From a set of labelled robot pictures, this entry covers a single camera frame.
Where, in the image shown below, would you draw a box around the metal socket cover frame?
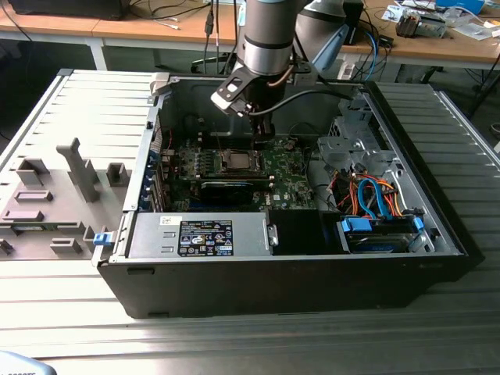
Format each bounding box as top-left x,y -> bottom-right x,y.
220,149 -> 262,174

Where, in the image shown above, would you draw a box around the silver green CPU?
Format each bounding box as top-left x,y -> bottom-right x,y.
228,154 -> 253,170

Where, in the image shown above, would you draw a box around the CPU cooler heatsink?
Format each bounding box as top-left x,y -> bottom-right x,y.
395,10 -> 422,39

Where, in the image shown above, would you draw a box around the green motherboard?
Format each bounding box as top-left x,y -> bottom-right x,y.
167,134 -> 318,214

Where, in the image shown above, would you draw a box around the white label tag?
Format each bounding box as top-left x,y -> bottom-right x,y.
336,61 -> 357,80

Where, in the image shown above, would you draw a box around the metal drive cage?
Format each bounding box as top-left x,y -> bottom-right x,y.
315,95 -> 398,177

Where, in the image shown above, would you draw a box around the black graphics card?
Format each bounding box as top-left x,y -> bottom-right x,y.
199,178 -> 255,205

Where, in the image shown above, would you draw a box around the black upright box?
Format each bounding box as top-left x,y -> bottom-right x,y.
343,0 -> 365,46

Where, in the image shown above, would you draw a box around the printed paper leaflet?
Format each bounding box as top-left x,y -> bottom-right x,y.
380,2 -> 409,23

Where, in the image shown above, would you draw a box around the wooden desk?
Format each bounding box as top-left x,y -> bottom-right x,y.
0,0 -> 241,71
339,0 -> 500,73

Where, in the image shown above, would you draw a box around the grey power supply unit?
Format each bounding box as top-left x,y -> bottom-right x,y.
125,212 -> 273,259

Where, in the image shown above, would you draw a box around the hard disk in blue carrier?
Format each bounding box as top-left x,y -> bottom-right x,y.
337,216 -> 426,254

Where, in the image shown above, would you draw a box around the grey metal device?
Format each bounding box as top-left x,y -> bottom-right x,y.
417,14 -> 449,39

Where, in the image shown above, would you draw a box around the black open PC case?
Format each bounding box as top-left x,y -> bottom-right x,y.
91,73 -> 485,320

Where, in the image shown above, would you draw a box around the blue case latch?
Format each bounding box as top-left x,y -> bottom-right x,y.
92,230 -> 113,248

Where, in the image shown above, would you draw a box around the black flat device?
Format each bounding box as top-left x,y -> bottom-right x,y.
7,0 -> 127,21

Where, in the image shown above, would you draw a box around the blue cardboard box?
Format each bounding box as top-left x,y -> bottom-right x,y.
434,0 -> 486,13

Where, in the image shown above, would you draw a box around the clear plastic bag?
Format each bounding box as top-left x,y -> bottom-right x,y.
448,21 -> 499,41

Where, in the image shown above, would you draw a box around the grey parts rack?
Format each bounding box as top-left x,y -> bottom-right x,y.
0,136 -> 133,262

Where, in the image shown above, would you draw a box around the pale rounded device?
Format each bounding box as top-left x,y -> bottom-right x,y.
0,350 -> 55,375

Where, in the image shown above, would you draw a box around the copper coloured short cable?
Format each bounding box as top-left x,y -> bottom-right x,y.
268,64 -> 295,88

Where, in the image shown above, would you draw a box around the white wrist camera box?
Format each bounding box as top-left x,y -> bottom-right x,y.
210,73 -> 251,116

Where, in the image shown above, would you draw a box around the black round cable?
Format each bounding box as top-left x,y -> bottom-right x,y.
287,122 -> 320,138

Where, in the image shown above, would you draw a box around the black camera cable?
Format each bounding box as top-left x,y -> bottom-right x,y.
248,88 -> 352,117

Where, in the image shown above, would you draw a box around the beige plastic bracket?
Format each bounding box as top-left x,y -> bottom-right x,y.
149,72 -> 173,98

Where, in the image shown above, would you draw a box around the blue cable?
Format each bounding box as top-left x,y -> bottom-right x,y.
363,30 -> 383,79

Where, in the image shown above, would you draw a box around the orange power wires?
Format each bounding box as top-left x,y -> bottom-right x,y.
334,175 -> 405,218

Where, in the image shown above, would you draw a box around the blue data wire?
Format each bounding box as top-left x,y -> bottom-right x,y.
355,176 -> 388,220

